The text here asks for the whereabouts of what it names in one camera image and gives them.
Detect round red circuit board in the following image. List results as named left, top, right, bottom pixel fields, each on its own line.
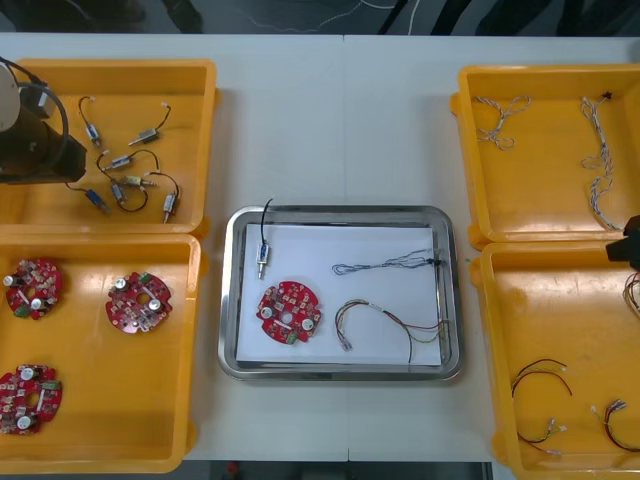
left=255, top=279, right=324, bottom=346
left=3, top=257, right=65, bottom=321
left=0, top=363, right=64, bottom=436
left=105, top=271, right=174, bottom=335

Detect white paper sheet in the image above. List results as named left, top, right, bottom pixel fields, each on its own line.
left=235, top=223, right=444, bottom=369

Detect blue-white twisted wire harness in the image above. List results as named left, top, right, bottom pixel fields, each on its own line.
left=471, top=94, right=532, bottom=152
left=579, top=91, right=626, bottom=232
left=331, top=247, right=442, bottom=277

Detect yellow-orange plastic bin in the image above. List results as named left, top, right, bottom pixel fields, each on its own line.
left=468, top=241, right=640, bottom=480
left=0, top=58, right=219, bottom=236
left=0, top=232, right=209, bottom=475
left=448, top=63, right=640, bottom=251

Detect red black green-yellow wire harness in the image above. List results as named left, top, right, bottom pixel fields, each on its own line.
left=510, top=358, right=574, bottom=400
left=622, top=272, right=640, bottom=319
left=333, top=298, right=451, bottom=366
left=589, top=398, right=640, bottom=454
left=516, top=417, right=569, bottom=457

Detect metal solenoid with blue label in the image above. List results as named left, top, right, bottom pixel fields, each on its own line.
left=254, top=196, right=276, bottom=280

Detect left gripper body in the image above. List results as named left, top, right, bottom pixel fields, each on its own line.
left=44, top=130, right=87, bottom=184

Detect steel tray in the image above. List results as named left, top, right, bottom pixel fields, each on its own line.
left=217, top=204, right=462, bottom=382

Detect pile of metal solenoids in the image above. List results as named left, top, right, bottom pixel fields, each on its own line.
left=64, top=94, right=184, bottom=225

